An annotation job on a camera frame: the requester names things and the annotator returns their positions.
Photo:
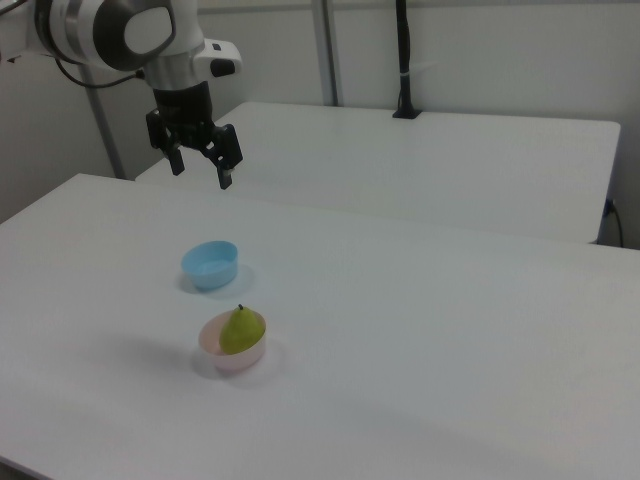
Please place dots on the wide grey partition post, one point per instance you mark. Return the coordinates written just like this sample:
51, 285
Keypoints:
327, 55

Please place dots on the blue plastic bowl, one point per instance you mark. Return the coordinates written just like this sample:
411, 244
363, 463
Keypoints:
210, 267

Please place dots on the pink plastic bowl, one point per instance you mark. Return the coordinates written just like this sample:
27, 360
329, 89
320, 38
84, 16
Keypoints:
235, 361

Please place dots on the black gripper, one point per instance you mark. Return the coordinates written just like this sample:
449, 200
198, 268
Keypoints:
182, 112

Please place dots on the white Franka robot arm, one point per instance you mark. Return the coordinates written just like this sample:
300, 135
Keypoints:
100, 30

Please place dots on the black pole with clamp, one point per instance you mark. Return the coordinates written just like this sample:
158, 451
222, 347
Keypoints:
406, 60

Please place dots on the green pear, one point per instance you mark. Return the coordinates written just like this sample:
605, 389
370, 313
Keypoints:
241, 332

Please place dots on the white side table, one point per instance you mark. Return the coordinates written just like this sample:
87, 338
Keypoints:
425, 165

